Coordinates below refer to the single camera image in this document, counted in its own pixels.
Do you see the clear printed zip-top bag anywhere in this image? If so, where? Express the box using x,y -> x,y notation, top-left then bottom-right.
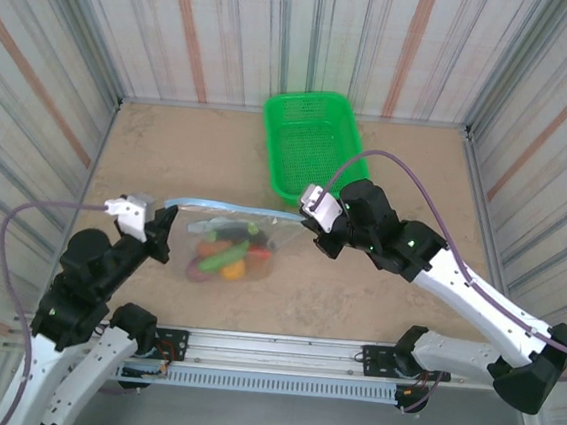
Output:
155,193 -> 310,296

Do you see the green perforated plastic basket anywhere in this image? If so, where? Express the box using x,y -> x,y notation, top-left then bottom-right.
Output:
254,84 -> 380,216

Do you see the grey slotted cable duct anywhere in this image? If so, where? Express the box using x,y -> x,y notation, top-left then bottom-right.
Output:
116,356 -> 428,412

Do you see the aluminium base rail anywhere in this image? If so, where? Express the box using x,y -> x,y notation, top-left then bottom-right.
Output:
8,304 -> 502,394

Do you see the purple toy vegetable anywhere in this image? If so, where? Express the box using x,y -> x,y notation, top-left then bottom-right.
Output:
184,257 -> 215,285

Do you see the red toy food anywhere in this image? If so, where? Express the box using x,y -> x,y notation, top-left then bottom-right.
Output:
246,245 -> 274,263

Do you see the small base wire bundle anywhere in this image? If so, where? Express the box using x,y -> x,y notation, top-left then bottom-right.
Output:
395,368 -> 443,404
154,340 -> 176,379

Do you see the aluminium frame bar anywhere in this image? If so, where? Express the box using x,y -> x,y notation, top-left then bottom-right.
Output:
11,89 -> 125,330
117,89 -> 474,136
444,124 -> 567,349

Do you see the orange toy fruit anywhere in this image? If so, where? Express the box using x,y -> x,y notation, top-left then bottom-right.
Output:
219,256 -> 249,283

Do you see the green toy vegetable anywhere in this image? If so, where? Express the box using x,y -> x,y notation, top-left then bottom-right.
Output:
195,237 -> 251,278

